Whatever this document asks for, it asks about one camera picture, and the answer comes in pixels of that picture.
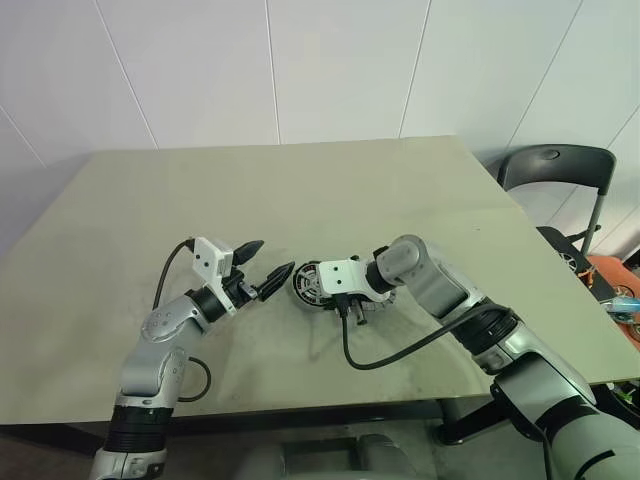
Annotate green and black object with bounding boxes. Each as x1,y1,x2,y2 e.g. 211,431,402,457
605,380,640,407

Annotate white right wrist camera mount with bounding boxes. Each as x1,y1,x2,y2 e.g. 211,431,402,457
317,256,389,304

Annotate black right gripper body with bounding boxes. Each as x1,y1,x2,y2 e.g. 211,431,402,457
329,294,374,330

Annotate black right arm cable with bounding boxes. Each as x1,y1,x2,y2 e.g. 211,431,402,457
335,294,516,372

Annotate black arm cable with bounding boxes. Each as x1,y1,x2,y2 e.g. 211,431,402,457
151,237,213,403
335,294,516,372

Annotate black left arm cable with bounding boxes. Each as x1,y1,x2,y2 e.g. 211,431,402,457
151,237,213,403

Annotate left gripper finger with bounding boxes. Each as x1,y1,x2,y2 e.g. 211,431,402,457
233,239,266,267
253,260,297,302

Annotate dark grey folding chair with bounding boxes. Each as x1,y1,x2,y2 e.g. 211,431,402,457
494,143,618,274

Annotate light blue small tool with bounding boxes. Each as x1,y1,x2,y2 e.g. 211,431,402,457
602,294,640,314

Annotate black table frame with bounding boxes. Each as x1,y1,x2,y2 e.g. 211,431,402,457
0,394,501,446

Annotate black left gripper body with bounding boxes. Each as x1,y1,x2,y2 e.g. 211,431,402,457
222,267,259,309

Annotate black and silver round object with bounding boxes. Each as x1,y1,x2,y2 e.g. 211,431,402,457
291,258,335,316

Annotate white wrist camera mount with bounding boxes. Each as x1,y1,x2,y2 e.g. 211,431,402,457
317,256,389,304
192,236,239,316

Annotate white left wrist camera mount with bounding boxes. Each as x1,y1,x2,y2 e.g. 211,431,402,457
192,236,239,316

